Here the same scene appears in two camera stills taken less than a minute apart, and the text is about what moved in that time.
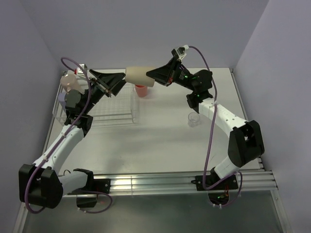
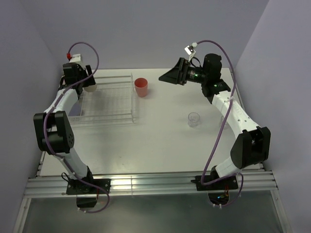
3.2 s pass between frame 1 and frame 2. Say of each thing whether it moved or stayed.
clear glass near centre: stayed
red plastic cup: stayed
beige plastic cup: moved
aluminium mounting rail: stayed
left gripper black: moved
